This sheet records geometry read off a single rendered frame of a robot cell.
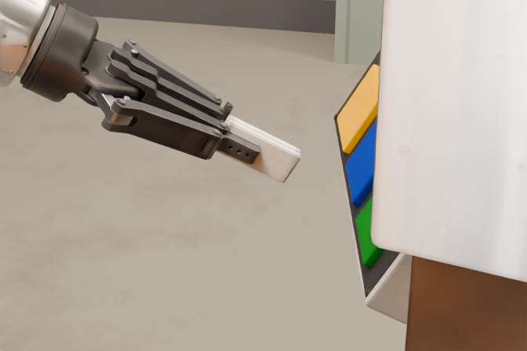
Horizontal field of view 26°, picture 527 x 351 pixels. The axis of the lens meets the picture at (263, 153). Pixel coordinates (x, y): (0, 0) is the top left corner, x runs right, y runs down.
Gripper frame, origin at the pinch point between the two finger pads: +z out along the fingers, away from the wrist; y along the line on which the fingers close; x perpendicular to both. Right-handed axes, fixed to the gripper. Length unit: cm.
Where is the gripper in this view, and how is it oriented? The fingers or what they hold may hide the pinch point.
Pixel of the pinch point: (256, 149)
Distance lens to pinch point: 96.7
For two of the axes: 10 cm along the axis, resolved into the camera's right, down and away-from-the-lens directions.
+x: 5.0, -7.6, -4.1
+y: 0.3, 4.9, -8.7
